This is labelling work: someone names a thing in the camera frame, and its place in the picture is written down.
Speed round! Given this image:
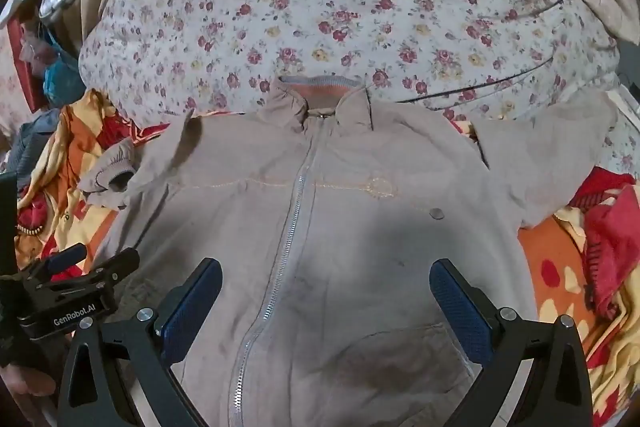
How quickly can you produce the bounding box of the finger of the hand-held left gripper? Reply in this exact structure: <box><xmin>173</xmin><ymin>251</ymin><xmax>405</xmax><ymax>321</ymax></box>
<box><xmin>75</xmin><ymin>248</ymin><xmax>141</xmax><ymax>290</ymax></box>
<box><xmin>46</xmin><ymin>243</ymin><xmax>87</xmax><ymax>274</ymax></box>

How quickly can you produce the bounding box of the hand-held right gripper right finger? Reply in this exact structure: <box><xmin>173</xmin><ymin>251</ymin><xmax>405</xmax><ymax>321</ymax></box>
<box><xmin>429</xmin><ymin>258</ymin><xmax>594</xmax><ymax>427</ymax></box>

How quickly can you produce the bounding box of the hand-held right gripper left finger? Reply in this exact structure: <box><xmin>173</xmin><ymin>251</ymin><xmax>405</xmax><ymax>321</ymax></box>
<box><xmin>56</xmin><ymin>258</ymin><xmax>224</xmax><ymax>427</ymax></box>

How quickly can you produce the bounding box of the beige zip jacket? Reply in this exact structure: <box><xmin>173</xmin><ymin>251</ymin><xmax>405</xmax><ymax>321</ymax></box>
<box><xmin>77</xmin><ymin>74</ymin><xmax>618</xmax><ymax>427</ymax></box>

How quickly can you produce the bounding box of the person's left hand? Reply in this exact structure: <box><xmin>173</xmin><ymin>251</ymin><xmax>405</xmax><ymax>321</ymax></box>
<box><xmin>0</xmin><ymin>363</ymin><xmax>57</xmax><ymax>427</ymax></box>

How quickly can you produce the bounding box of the orange red yellow blanket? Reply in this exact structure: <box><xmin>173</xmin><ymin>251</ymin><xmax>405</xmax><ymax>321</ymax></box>
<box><xmin>15</xmin><ymin>89</ymin><xmax>640</xmax><ymax>427</ymax></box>

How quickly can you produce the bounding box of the grey blue cloth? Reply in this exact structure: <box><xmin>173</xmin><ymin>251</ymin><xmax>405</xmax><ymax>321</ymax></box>
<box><xmin>0</xmin><ymin>107</ymin><xmax>63</xmax><ymax>188</ymax></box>

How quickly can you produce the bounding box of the pink floral cushion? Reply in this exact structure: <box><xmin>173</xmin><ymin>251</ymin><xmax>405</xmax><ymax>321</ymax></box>
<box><xmin>0</xmin><ymin>27</ymin><xmax>31</xmax><ymax>138</ymax></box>

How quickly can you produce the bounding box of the blue plastic bag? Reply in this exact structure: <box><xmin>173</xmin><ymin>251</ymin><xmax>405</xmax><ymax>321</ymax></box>
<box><xmin>42</xmin><ymin>29</ymin><xmax>86</xmax><ymax>108</ymax></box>

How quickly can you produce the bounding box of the red board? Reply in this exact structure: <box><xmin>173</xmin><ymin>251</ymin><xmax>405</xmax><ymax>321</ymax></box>
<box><xmin>7</xmin><ymin>17</ymin><xmax>48</xmax><ymax>112</ymax></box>

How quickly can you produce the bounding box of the floral quilt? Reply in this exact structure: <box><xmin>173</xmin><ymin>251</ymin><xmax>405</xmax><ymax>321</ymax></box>
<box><xmin>77</xmin><ymin>0</ymin><xmax>623</xmax><ymax>128</ymax></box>

